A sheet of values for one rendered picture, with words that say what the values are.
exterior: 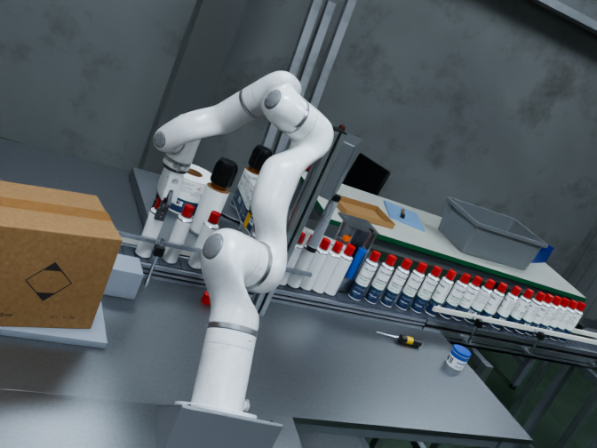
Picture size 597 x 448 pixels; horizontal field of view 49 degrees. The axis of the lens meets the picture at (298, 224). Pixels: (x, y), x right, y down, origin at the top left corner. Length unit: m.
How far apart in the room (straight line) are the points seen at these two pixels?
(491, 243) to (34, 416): 3.16
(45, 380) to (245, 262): 0.52
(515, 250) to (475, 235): 0.34
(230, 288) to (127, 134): 3.76
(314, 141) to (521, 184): 4.83
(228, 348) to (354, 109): 4.10
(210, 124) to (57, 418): 0.88
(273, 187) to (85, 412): 0.67
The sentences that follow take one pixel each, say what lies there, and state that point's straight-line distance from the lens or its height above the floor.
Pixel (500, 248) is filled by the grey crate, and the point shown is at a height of 0.90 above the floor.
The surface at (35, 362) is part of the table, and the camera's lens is 1.69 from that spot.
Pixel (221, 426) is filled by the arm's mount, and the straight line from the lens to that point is 1.48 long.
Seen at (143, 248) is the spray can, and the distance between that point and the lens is 2.14.
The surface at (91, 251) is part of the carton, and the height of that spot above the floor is 1.08.
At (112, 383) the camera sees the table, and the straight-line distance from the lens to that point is 1.69.
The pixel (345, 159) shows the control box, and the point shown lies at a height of 1.43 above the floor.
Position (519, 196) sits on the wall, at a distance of 6.47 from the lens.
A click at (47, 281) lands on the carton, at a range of 1.69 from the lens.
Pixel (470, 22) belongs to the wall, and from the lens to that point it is 5.69.
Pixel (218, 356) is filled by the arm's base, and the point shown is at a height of 1.03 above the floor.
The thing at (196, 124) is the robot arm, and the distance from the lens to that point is 1.90.
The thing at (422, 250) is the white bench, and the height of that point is 0.78.
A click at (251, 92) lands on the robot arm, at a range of 1.84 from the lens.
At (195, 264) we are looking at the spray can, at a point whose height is 0.90.
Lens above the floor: 1.84
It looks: 19 degrees down
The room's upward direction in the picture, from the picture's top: 24 degrees clockwise
